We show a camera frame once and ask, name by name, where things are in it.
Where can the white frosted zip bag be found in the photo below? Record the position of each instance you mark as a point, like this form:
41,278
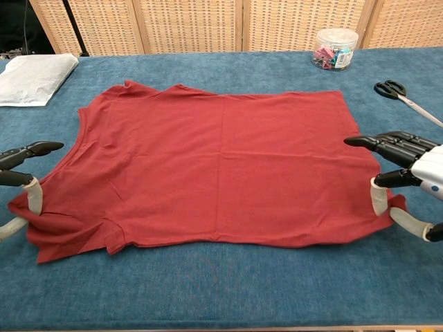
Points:
31,79

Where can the clear jar of binder clips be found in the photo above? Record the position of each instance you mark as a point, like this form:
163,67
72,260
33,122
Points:
335,48

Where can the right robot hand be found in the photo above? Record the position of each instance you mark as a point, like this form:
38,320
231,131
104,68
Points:
425,162

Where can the red t-shirt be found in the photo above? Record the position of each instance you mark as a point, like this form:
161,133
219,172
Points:
225,166

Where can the woven wooden folding screen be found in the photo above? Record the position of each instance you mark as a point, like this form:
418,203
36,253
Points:
190,24

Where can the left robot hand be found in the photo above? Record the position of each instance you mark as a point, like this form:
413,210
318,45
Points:
34,197

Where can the blue table cover cloth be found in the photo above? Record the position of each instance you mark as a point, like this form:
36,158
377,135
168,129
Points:
225,287

